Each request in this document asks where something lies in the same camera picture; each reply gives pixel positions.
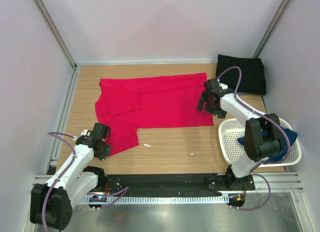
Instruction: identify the aluminium corner post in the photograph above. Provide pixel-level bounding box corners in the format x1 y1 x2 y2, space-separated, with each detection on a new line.
252 0 292 59
33 0 77 70

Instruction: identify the right aluminium corner post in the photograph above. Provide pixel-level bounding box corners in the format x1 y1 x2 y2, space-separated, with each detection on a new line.
252 0 292 59

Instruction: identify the folded black t shirt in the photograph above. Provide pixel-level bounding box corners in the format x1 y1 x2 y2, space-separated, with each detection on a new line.
216 54 267 96

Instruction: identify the blue t shirt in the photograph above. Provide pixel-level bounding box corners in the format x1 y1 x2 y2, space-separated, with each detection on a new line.
236 128 298 165

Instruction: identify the left aluminium corner post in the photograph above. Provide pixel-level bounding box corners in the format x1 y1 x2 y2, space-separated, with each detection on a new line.
33 0 77 70

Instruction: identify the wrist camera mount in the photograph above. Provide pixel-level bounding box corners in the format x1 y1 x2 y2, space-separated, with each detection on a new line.
72 129 92 141
217 79 229 90

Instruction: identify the white slotted cable duct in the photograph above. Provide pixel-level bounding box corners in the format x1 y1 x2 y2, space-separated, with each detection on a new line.
78 194 229 206

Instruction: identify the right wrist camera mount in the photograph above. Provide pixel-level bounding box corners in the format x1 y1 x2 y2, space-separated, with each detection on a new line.
217 79 229 90

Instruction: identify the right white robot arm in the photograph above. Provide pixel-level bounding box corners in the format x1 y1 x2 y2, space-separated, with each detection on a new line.
197 78 291 190

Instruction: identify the red t shirt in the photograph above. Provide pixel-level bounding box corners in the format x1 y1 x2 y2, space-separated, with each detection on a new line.
95 73 214 156

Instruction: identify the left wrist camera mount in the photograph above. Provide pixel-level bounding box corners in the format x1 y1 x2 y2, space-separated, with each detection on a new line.
72 129 92 141

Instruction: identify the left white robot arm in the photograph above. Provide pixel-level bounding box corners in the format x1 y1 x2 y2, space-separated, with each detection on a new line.
29 123 111 231

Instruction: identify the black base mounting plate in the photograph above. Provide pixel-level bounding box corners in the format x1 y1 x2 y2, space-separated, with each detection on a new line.
103 173 256 196

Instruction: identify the aluminium front rail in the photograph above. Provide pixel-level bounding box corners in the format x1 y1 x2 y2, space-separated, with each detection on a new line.
29 172 305 196

